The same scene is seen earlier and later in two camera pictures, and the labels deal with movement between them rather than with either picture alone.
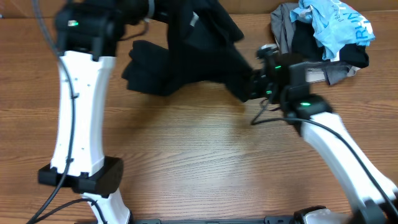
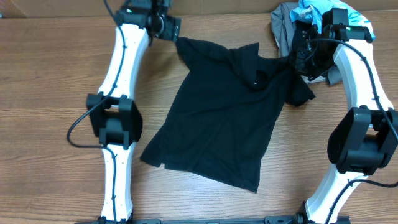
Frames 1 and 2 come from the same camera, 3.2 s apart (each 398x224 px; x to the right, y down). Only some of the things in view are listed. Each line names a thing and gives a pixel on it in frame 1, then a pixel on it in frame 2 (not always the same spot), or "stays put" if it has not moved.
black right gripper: [253, 81] -> [300, 66]
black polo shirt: [199, 46] -> [221, 126]
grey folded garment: [282, 25] stays put
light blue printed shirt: [335, 23] stays put
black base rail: [252, 221] stays put
